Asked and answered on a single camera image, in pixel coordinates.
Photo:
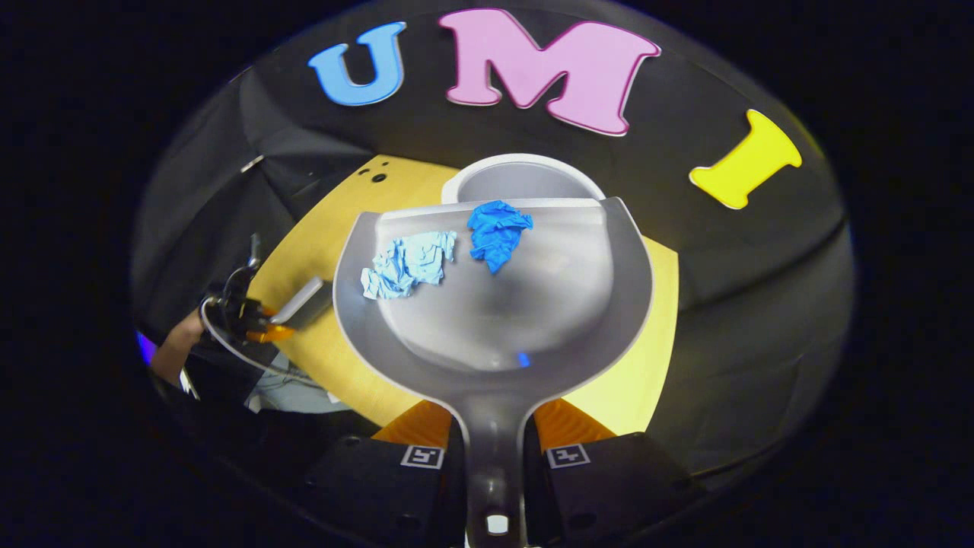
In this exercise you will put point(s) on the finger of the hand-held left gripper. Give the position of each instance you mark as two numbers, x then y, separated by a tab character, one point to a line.
268	311
272	333

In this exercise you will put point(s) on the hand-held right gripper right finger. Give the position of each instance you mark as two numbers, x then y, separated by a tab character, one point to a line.
534	495

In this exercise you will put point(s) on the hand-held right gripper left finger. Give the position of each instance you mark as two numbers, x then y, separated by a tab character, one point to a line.
455	491

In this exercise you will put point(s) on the small grey broom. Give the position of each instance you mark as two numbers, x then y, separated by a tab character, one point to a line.
304	301

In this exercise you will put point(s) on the light blue paper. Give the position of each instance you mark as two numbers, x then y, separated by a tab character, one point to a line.
407	265

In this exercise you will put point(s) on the grey plastic dustpan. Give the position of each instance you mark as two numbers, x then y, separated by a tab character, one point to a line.
494	312

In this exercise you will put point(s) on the dark blue paper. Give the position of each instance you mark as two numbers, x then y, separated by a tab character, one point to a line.
496	232

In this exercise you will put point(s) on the white ribbed garbage bin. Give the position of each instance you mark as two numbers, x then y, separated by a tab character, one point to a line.
517	181

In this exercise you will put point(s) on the silver cloth clip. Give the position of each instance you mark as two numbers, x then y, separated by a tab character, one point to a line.
253	163

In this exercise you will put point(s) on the black backdrop cloth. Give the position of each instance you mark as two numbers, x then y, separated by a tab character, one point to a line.
670	175

